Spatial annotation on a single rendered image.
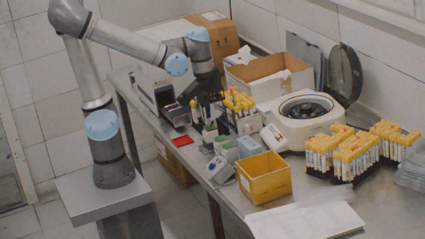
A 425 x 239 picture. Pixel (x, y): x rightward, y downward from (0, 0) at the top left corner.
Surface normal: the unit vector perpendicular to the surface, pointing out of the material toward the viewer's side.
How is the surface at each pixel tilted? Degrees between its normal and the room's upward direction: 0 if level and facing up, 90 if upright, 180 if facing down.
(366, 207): 0
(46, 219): 0
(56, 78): 90
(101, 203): 1
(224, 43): 89
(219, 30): 88
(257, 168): 90
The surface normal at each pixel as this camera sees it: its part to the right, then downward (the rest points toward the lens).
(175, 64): 0.20, 0.39
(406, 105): -0.90, 0.29
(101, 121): -0.12, -0.84
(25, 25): 0.40, 0.34
